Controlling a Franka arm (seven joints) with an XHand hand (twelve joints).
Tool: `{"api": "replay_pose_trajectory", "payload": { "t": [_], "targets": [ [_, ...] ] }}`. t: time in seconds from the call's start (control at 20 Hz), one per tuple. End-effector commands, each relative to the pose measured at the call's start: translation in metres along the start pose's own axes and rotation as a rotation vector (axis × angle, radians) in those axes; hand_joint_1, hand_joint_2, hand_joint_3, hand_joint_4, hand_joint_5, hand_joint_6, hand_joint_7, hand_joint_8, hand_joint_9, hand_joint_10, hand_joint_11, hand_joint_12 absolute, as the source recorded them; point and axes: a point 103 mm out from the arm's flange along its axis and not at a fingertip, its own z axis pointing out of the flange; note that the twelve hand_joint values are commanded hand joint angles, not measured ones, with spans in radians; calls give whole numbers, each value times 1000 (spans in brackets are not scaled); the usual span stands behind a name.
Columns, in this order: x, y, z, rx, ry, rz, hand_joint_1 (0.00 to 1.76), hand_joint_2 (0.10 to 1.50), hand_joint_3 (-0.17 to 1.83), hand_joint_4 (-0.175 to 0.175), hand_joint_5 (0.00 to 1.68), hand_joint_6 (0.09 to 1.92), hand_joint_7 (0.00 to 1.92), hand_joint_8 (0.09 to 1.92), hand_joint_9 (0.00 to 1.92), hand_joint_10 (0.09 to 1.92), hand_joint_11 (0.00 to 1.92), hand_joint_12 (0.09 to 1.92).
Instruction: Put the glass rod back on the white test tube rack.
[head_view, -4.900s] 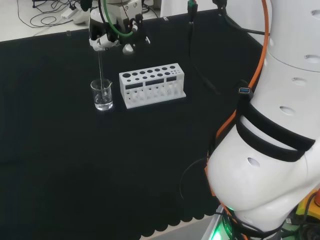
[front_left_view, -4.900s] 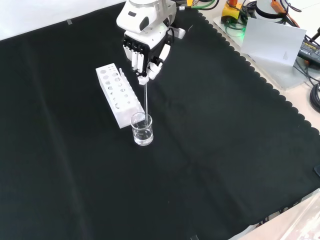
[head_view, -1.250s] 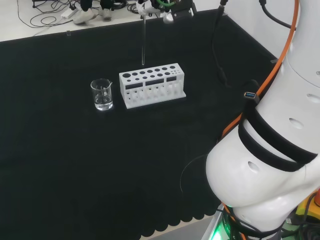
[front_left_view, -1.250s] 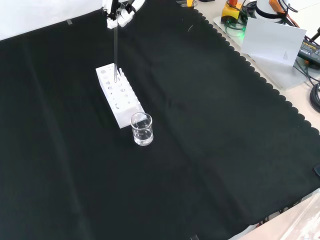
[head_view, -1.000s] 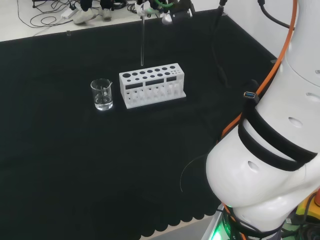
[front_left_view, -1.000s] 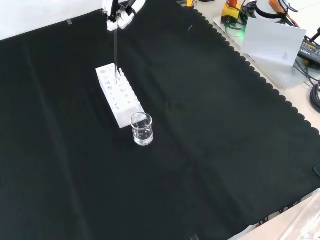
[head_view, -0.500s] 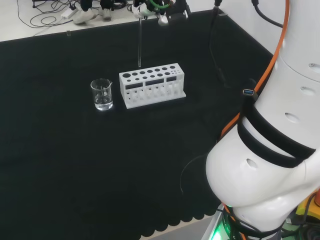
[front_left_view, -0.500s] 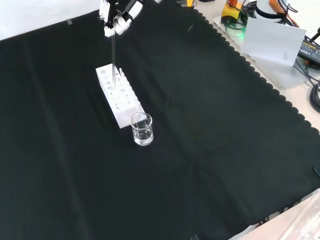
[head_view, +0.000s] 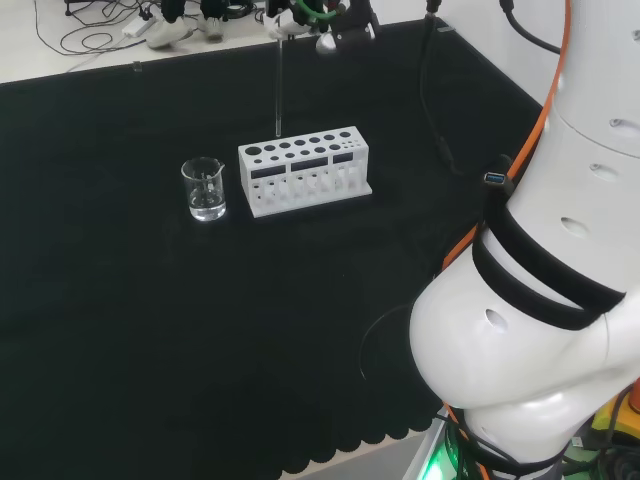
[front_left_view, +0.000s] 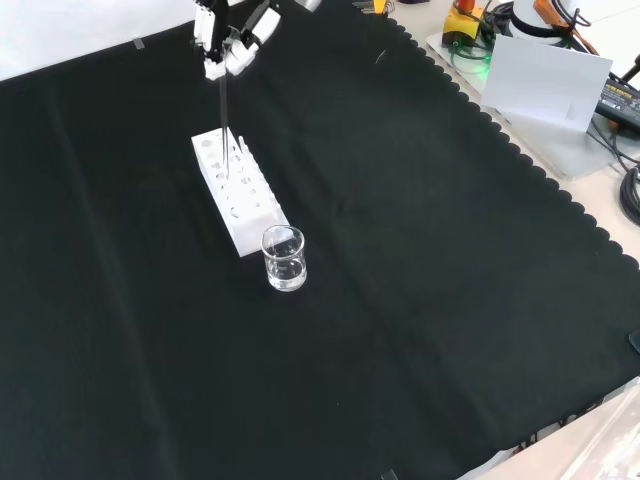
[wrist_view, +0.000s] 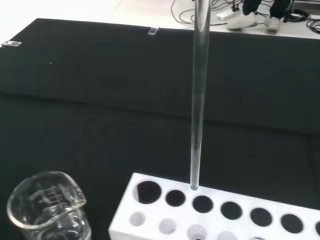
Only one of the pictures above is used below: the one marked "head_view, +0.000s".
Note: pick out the clear glass beaker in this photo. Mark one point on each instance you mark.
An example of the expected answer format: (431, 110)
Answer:
(207, 210)

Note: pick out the black bench cloth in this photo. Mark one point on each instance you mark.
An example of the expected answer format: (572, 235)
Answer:
(150, 325)

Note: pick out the black tripod foot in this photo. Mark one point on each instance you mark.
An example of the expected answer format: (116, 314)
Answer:
(72, 6)

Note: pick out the white test tube rack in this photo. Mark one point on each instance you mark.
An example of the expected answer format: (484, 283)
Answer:
(305, 200)

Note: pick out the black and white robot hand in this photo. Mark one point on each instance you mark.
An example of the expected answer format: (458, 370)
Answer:
(355, 20)

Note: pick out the blue USB plug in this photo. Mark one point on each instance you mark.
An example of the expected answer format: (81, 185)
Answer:
(495, 177)

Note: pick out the person's leg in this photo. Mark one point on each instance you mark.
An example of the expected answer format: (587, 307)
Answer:
(167, 32)
(214, 27)

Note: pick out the white power adapter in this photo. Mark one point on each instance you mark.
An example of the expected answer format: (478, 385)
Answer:
(137, 27)

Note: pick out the clear glass rod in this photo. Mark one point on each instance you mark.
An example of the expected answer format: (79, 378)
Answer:
(279, 90)

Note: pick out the yellow stop button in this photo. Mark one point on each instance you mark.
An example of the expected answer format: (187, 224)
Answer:
(607, 417)

